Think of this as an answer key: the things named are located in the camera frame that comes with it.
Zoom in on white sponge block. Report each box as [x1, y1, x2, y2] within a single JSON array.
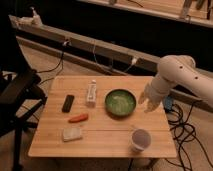
[[62, 127, 82, 142]]

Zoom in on white spray bottle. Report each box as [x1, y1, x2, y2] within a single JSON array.
[[31, 7, 43, 27]]

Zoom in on black floor cables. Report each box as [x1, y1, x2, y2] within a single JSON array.
[[164, 99, 213, 171]]

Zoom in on green ceramic bowl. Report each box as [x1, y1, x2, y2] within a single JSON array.
[[105, 89, 136, 117]]

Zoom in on black chair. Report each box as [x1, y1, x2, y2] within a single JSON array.
[[0, 12, 47, 171]]

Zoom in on orange carrot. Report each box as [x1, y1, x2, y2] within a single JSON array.
[[68, 114, 89, 123]]

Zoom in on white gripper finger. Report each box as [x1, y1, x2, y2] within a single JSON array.
[[138, 92, 147, 104], [145, 101, 159, 112]]

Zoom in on wooden table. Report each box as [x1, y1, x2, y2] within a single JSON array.
[[29, 76, 177, 158]]

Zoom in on black cable with plug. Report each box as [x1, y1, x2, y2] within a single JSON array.
[[34, 38, 72, 86]]

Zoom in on white tube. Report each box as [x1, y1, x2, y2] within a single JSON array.
[[86, 80, 97, 107]]

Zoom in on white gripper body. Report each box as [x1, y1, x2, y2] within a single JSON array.
[[145, 75, 170, 103]]

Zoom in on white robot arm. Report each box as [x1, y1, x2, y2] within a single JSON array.
[[139, 55, 213, 112]]

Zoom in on black remote control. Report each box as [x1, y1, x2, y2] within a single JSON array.
[[62, 95, 74, 113]]

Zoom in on white cable with plug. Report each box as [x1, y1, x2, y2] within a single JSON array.
[[91, 41, 139, 75]]

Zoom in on blue box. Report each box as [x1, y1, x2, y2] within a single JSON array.
[[163, 97, 173, 112]]

